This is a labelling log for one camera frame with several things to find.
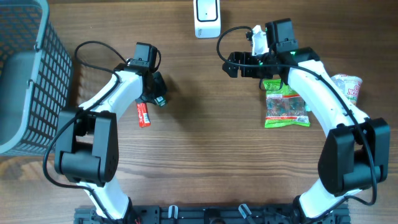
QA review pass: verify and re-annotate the green white small box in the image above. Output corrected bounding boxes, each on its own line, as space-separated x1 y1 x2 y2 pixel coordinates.
155 96 167 107

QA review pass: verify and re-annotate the red snack packet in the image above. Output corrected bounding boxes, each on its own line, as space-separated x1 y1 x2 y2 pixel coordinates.
136 103 150 128

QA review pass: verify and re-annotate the green snack packet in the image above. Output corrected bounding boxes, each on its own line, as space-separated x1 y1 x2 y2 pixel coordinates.
262 79 310 128

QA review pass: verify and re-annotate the cup noodles container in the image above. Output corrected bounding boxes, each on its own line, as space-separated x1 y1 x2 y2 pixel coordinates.
331 73 363 105

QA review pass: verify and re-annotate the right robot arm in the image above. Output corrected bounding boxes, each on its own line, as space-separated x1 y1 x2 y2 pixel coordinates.
223 18 391 223

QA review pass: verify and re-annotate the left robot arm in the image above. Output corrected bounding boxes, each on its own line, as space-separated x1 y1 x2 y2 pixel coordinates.
49 42 167 223

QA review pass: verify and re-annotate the white barcode scanner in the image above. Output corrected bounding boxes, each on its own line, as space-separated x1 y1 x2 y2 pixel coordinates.
193 0 221 39

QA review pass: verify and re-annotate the grey plastic shopping basket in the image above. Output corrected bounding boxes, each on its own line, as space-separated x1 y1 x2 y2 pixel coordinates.
1 0 73 156

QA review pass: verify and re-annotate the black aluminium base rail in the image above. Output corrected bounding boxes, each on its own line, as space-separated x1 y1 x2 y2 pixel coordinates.
73 203 351 224

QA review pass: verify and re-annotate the left camera black cable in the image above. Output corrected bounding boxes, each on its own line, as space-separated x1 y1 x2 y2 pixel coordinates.
42 40 128 223

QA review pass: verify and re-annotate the camera black cable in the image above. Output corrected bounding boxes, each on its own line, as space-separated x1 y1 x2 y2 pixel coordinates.
216 26 378 218
42 40 128 223

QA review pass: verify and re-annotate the right camera black cable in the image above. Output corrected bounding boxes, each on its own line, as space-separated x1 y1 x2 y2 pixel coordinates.
216 26 378 218

